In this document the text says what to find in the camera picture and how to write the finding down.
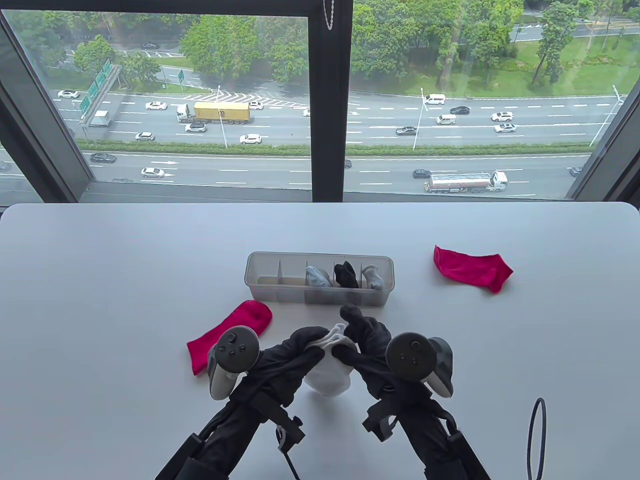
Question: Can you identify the person's left hand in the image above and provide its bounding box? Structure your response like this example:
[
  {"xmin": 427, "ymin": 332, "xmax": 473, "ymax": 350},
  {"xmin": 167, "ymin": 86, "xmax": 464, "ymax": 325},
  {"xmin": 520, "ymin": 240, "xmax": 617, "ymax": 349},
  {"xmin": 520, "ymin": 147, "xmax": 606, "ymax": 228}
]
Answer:
[{"xmin": 239, "ymin": 326, "xmax": 331, "ymax": 408}]

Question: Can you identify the person's right hand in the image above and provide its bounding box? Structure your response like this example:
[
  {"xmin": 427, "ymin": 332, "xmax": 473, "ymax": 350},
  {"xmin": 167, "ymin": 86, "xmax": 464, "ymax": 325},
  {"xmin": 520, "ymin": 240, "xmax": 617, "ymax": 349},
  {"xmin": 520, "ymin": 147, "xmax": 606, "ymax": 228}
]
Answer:
[{"xmin": 331, "ymin": 305, "xmax": 436, "ymax": 402}]

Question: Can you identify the grey and white controller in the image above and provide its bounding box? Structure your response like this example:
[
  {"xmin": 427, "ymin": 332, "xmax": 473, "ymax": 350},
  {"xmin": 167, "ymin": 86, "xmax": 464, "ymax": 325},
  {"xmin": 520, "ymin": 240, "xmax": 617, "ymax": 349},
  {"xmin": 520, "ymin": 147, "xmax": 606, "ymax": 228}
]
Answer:
[
  {"xmin": 385, "ymin": 332, "xmax": 455, "ymax": 399},
  {"xmin": 207, "ymin": 325, "xmax": 261, "ymax": 401}
]

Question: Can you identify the long white sock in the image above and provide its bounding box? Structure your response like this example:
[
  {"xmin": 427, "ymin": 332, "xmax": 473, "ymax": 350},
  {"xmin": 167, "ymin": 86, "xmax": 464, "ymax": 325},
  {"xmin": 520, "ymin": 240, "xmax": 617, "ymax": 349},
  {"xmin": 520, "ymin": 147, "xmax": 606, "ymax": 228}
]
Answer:
[{"xmin": 302, "ymin": 342, "xmax": 357, "ymax": 397}]

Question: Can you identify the long red sock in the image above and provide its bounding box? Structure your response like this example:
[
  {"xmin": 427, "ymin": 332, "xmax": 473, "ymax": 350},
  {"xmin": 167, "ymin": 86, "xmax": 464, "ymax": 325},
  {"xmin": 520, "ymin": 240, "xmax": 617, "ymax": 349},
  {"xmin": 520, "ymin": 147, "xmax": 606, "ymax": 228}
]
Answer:
[{"xmin": 186, "ymin": 299, "xmax": 273, "ymax": 376}]

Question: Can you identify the grey sock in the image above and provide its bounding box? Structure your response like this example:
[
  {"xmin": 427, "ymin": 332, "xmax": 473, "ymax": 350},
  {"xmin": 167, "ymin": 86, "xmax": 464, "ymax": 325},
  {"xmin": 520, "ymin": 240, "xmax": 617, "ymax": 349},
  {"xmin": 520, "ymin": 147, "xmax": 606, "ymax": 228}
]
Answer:
[{"xmin": 361, "ymin": 265, "xmax": 386, "ymax": 291}]

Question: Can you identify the black sock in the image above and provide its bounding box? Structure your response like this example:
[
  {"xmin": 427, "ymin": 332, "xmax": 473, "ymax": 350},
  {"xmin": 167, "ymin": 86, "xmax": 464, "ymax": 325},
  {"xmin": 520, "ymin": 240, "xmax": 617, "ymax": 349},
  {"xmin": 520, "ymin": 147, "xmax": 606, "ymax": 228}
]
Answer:
[{"xmin": 333, "ymin": 261, "xmax": 359, "ymax": 289}]

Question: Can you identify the short light blue sock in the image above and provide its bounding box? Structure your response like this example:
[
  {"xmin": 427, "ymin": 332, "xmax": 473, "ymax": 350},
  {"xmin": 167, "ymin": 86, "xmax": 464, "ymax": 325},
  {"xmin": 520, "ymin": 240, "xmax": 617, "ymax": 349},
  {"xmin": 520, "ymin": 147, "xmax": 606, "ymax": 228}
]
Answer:
[{"xmin": 305, "ymin": 266, "xmax": 333, "ymax": 289}]

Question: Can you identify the short red sock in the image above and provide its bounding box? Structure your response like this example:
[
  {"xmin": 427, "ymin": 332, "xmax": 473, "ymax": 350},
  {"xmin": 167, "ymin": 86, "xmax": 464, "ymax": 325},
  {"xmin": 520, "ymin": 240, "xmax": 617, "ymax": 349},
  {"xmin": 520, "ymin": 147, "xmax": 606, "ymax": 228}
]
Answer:
[{"xmin": 433, "ymin": 245, "xmax": 514, "ymax": 294}]

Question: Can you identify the person's left forearm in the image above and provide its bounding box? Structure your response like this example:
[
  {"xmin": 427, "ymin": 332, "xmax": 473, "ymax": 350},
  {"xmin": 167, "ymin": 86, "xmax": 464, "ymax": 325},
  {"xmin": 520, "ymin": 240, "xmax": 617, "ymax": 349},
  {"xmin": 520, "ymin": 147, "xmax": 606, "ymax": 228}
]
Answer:
[{"xmin": 160, "ymin": 390, "xmax": 296, "ymax": 480}]

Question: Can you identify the translucent divided organizer box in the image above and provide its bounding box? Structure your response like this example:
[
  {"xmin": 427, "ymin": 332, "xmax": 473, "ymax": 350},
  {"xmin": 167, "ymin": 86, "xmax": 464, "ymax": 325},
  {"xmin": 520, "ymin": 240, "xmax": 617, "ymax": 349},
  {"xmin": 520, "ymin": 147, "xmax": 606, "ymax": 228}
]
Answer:
[{"xmin": 244, "ymin": 251, "xmax": 395, "ymax": 306}]

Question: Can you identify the black labelled adapter box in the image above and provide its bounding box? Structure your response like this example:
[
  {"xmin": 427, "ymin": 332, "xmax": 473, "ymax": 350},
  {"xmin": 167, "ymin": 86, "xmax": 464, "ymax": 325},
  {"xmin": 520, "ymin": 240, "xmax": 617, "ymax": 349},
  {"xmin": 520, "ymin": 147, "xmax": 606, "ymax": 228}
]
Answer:
[{"xmin": 446, "ymin": 431, "xmax": 491, "ymax": 480}]

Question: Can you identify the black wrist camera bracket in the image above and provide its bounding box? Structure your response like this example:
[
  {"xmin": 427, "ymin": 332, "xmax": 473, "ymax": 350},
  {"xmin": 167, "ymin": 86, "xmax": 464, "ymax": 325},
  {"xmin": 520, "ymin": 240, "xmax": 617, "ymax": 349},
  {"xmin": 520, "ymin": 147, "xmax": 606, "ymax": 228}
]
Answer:
[
  {"xmin": 362, "ymin": 400, "xmax": 401, "ymax": 443},
  {"xmin": 272, "ymin": 415, "xmax": 306, "ymax": 453}
]

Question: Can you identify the thick black cable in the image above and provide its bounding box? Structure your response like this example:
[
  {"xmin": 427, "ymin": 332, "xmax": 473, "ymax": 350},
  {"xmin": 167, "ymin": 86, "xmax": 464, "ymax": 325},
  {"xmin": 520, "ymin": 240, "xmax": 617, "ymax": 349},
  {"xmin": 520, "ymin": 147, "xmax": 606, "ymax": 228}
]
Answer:
[{"xmin": 526, "ymin": 397, "xmax": 547, "ymax": 480}]

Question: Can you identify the black window frame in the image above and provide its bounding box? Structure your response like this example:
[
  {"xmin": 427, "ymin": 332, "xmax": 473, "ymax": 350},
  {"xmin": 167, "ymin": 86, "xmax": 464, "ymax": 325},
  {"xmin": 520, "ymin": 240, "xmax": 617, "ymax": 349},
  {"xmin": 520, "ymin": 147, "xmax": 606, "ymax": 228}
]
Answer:
[{"xmin": 0, "ymin": 0, "xmax": 640, "ymax": 206}]

